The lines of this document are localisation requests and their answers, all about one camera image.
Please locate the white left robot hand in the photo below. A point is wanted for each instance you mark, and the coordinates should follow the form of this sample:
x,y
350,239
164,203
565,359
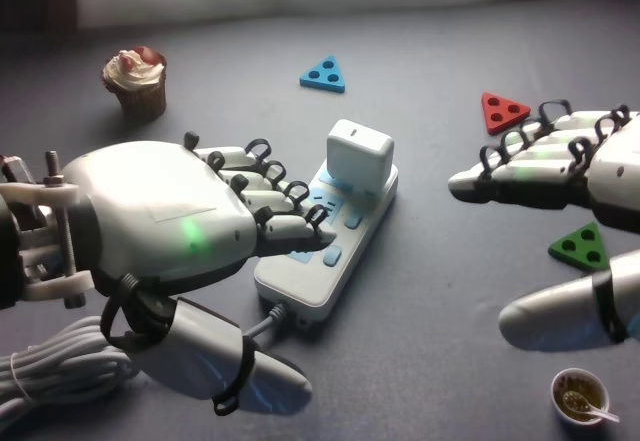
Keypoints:
x,y
150,196

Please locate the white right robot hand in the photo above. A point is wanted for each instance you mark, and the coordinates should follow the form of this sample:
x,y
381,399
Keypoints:
x,y
545,161

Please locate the white power strip blue buttons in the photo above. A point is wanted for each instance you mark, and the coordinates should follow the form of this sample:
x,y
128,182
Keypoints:
x,y
305,281

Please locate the white square charger adapter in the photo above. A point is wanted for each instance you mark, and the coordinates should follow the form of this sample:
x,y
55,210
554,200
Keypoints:
x,y
357,153

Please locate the red triangle block three holes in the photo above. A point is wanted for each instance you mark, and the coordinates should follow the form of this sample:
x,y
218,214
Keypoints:
x,y
500,113

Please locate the green triangle block three holes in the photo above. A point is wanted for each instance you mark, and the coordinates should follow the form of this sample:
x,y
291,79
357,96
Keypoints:
x,y
580,248

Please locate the toy chocolate cupcake white cream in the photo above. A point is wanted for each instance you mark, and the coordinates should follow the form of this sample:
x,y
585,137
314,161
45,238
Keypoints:
x,y
137,86

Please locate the grey table cloth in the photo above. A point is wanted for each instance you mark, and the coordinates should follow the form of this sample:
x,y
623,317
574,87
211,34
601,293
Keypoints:
x,y
425,311

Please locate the blue triangle block three holes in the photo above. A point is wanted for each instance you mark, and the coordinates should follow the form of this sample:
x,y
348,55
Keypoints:
x,y
325,80

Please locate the small white bowl of soup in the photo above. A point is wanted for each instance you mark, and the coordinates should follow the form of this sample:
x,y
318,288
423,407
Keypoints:
x,y
575,396

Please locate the small white spoon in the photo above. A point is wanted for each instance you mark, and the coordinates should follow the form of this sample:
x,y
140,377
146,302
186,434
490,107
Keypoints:
x,y
602,415

